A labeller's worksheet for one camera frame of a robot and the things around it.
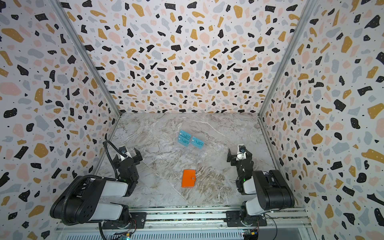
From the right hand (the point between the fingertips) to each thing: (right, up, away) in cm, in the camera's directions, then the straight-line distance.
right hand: (239, 148), depth 88 cm
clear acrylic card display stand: (-30, -1, +11) cm, 32 cm away
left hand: (-65, -1, -3) cm, 65 cm away
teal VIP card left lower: (-34, +4, +9) cm, 36 cm away
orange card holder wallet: (-30, -18, -1) cm, 35 cm away
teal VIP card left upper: (-33, +7, +9) cm, 35 cm away
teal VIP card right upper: (-25, +3, +6) cm, 26 cm away
